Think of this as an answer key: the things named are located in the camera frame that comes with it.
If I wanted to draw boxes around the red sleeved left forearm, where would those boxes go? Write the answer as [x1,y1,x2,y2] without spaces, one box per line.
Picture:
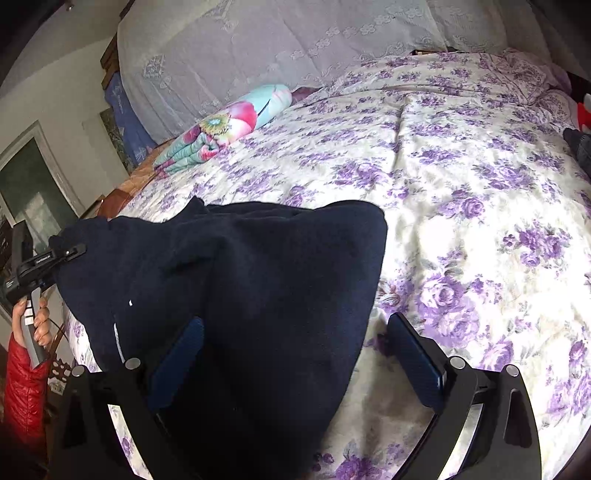
[4,332,52,457]

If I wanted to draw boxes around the white framed window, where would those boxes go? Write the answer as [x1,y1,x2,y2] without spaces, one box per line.
[0,122,84,241]

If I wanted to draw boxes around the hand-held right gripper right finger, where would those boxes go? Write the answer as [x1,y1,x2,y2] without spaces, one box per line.
[387,313,541,480]

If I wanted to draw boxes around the navy blue pants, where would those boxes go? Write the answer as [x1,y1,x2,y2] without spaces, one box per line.
[48,196,389,480]

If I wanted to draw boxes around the colourful floral pillow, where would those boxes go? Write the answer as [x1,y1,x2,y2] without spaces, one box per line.
[152,84,294,176]

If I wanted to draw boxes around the purple floral bedsheet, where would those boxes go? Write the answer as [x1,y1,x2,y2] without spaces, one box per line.
[62,50,591,480]

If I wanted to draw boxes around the blue cloth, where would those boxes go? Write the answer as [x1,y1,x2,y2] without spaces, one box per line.
[102,71,155,174]

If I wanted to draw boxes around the orange blanket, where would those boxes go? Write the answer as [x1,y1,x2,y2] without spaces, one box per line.
[97,164,160,217]

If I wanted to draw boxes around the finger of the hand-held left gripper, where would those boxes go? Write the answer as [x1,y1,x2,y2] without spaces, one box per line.
[47,243,88,267]

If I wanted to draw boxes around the person's left hand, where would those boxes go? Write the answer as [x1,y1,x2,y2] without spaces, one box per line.
[11,296,51,349]

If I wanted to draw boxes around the white lace cover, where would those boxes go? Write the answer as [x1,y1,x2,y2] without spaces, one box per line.
[116,0,550,144]

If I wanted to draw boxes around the dark denim cloth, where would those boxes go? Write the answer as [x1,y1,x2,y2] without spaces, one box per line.
[562,128,591,178]

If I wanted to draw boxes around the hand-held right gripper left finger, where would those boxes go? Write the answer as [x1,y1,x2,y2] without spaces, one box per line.
[48,316,206,480]

